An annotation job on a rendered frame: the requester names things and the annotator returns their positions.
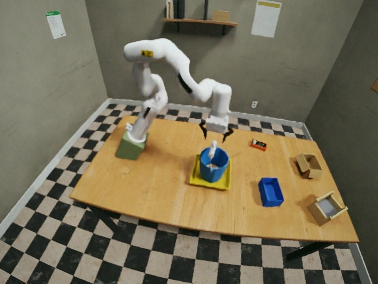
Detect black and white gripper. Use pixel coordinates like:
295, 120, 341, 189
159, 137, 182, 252
199, 110, 234, 143

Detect blue open bin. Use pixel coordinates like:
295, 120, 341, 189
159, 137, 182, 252
258, 178, 284, 207

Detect blue pail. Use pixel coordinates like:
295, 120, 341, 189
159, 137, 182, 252
200, 140, 229, 183

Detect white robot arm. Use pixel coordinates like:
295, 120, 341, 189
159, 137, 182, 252
123, 39, 232, 143

